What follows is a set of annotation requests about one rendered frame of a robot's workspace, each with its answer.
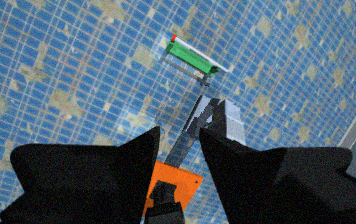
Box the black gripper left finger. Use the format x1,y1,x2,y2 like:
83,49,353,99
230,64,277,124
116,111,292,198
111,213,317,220
10,126,160,224

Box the grey metal pin with red head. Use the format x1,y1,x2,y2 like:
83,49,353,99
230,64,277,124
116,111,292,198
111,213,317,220
171,34,228,73

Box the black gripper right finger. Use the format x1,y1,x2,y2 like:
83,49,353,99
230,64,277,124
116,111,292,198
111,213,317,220
199,127,353,224

